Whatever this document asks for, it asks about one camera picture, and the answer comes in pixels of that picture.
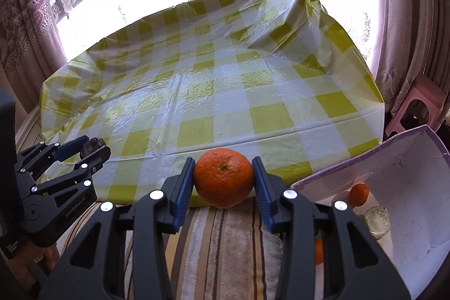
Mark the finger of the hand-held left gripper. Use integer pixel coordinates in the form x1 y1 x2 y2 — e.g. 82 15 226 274
16 136 91 178
30 146 112 206

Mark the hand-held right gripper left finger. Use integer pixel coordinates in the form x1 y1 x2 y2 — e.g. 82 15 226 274
37 157 196 300

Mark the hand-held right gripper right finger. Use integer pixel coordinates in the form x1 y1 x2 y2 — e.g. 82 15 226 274
251 156 412 300

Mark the orange mandarin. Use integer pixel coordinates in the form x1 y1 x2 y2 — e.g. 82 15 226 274
194 147 254 208
349 183 370 207

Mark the plastic-wrapped pale green fruit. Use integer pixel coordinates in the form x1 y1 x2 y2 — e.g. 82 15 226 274
363 205 391 240

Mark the purple and white cardboard box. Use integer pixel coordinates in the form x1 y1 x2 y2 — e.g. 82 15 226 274
290 124 450 300

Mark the person's left hand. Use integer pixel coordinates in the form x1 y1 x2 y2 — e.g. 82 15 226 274
21 244 61 272

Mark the white ornate cabinet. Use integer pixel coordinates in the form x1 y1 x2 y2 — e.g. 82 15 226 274
15 103 43 148

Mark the striped plush blanket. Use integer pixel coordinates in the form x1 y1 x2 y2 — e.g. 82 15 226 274
56 196 317 300

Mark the yellow checked plastic tablecloth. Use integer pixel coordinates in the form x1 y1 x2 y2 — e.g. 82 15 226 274
38 0 384 208

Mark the pink patterned curtain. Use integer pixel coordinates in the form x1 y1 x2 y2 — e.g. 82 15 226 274
374 0 450 121
0 0 71 104

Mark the pink plastic stool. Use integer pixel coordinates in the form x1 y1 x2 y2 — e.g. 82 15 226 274
385 75 445 137

